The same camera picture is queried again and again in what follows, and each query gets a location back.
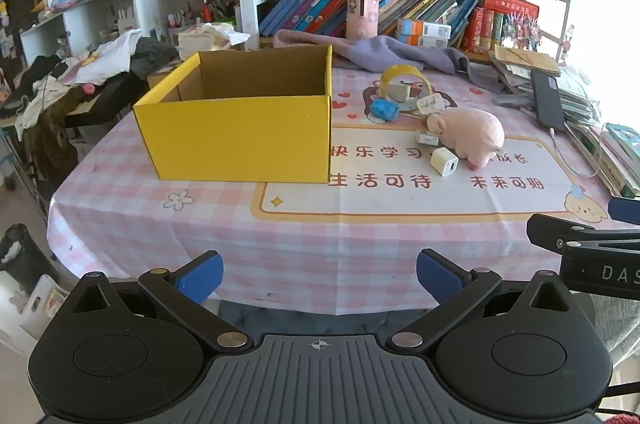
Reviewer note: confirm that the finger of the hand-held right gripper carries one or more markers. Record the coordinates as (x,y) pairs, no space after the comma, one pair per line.
(555,231)
(626,210)

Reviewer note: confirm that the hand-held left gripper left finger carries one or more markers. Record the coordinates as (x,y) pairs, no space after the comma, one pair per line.
(200,278)

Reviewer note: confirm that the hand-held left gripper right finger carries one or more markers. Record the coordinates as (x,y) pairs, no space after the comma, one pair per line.
(440,275)

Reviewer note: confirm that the yellow cardboard box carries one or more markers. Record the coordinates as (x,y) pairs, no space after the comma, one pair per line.
(240,139)

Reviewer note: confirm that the yellow tape roll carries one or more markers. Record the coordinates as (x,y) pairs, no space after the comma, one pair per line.
(395,71)

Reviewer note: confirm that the pile of green workbooks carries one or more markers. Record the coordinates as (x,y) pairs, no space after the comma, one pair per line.
(612,159)

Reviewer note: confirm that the grey fuzzy clothing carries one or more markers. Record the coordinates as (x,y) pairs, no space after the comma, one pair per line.
(617,334)

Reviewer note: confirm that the pink checkered tablecloth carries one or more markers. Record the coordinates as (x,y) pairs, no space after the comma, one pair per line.
(150,224)

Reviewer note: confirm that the white charger cube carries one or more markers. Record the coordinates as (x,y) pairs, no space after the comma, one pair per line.
(444,162)

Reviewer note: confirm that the stack of papers and booklets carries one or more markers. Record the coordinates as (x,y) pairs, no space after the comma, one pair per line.
(580,99)

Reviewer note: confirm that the pink pig plush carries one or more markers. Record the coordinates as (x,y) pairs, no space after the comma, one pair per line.
(475,132)

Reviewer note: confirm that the black phone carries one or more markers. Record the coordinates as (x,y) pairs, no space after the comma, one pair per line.
(547,102)

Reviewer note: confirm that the small white box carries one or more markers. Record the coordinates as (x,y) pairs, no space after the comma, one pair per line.
(427,138)

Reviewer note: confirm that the white printed bag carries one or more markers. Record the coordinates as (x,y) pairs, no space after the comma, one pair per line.
(37,309)

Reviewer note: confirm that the white labelled plug adapter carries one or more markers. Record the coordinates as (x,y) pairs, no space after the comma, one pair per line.
(430,104)

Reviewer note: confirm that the blue crumpled packet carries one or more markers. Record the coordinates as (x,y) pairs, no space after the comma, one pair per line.
(384,110)

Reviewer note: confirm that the brown envelope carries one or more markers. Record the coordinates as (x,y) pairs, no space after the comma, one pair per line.
(527,58)

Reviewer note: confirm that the black trash bin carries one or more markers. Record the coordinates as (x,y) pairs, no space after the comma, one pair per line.
(22,256)

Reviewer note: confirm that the acrylic figure stand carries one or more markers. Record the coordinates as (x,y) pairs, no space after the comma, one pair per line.
(521,30)

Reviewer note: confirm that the red boxed book set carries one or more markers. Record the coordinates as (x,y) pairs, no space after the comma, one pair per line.
(485,24)

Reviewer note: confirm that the orange and blue carton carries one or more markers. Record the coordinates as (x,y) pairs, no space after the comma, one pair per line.
(422,41)
(425,27)

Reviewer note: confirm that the purple cloth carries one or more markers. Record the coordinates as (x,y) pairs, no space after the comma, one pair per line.
(370,52)

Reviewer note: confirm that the pile of clothes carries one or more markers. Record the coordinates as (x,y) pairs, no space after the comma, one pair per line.
(100,64)

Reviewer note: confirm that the white plastic bag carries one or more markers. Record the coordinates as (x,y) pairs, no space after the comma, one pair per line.
(210,38)

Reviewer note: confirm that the red bottle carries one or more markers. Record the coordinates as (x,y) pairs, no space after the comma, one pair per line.
(207,12)

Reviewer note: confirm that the pink box on shelf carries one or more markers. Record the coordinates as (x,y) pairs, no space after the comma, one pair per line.
(362,12)

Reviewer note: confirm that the row of leaning books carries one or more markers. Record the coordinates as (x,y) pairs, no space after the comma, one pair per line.
(310,4)

